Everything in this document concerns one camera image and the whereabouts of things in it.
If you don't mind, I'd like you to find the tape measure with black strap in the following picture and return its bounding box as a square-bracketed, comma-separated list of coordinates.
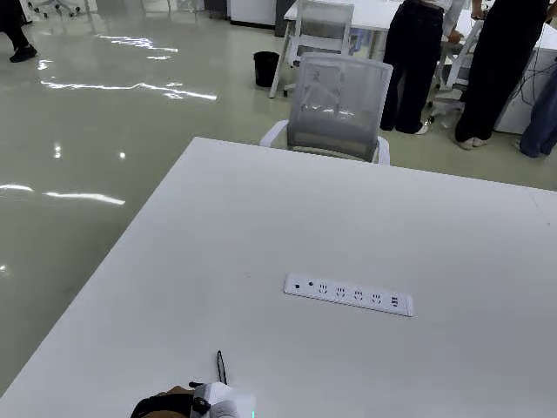
[216, 349, 229, 385]

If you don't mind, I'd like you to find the black waste bin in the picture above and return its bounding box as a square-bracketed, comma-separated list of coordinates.
[252, 51, 281, 88]

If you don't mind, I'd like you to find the white office chair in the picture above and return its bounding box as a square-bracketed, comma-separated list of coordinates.
[426, 17, 485, 118]

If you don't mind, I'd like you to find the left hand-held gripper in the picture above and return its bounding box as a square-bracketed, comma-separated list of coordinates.
[188, 381, 258, 418]

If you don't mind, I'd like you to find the white desk with cables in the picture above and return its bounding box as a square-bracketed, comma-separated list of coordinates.
[493, 20, 557, 135]

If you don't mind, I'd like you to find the grey mesh office chair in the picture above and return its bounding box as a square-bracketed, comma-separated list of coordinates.
[283, 0, 356, 98]
[259, 51, 394, 165]

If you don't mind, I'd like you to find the white power strip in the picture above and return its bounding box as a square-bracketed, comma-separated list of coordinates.
[283, 273, 414, 318]

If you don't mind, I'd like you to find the person's left hand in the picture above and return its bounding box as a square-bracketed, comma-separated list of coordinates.
[130, 384, 197, 418]

